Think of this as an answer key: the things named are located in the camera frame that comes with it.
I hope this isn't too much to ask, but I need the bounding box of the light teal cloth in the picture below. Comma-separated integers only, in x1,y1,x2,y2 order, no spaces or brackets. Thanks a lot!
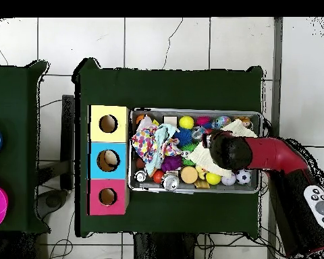
144,123,180,176

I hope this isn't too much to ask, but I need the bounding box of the shallow clear mesh bin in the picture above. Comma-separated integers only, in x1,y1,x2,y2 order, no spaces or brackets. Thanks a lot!
128,107,263,194

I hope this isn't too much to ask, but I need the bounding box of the dark green table cloth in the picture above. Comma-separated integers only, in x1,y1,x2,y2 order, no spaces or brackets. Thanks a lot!
72,57,264,238
0,60,51,235

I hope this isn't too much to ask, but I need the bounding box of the black stand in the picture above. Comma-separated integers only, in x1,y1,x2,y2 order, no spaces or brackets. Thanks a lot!
36,94,76,219

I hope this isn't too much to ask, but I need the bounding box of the blue spiky ball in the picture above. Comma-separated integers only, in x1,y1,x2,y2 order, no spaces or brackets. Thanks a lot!
173,127,194,148

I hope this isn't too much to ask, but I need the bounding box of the cream knitted cloth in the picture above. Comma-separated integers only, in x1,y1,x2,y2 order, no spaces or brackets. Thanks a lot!
188,119,258,178

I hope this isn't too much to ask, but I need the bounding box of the wooden box with three holes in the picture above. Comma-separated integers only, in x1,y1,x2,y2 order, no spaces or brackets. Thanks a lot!
87,105,130,216

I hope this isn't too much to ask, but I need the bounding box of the colourful spotted cloth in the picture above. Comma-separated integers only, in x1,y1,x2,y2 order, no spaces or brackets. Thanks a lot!
131,125,159,165

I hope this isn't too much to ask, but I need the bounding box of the globe print ball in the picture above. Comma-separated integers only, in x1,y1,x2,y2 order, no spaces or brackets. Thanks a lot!
211,115,232,130

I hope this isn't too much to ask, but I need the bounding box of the crushed silver metal can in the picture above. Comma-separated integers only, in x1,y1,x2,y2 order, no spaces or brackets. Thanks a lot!
161,173,180,192

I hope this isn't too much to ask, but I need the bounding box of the black and white soccer ball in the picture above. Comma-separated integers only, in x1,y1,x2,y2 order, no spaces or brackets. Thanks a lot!
235,169,252,185

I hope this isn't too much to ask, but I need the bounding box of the yellow ball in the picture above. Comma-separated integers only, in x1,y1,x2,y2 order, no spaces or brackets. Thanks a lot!
178,115,194,130

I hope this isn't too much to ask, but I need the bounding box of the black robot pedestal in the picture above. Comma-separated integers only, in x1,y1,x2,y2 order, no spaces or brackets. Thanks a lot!
133,233,198,259

